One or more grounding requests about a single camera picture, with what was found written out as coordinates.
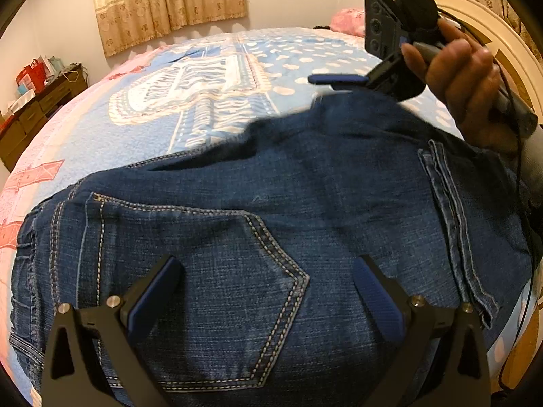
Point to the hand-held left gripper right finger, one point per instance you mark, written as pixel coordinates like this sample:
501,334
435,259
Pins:
377,301

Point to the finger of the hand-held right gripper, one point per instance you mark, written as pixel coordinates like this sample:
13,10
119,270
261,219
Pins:
339,79

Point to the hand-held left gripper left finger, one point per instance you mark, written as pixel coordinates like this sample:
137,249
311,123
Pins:
152,301

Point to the blue denim pants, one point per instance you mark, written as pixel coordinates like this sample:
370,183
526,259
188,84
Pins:
254,203

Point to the person's right hand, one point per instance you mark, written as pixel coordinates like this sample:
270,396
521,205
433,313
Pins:
462,80

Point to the pink floral pillow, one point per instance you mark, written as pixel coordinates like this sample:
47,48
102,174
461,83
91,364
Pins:
350,23

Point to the cream arched headboard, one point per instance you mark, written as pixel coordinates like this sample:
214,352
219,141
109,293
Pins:
483,10

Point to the blue printed blanket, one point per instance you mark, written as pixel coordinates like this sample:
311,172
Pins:
169,114

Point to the beige patterned window curtain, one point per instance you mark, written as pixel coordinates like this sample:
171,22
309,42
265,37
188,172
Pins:
140,8

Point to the brown wooden cabinet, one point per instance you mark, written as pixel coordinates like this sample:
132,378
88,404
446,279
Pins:
38,110

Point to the pale paper bag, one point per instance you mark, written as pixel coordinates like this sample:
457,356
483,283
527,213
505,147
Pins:
55,67

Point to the red paper bag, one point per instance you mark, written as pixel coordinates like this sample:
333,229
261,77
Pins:
32,77

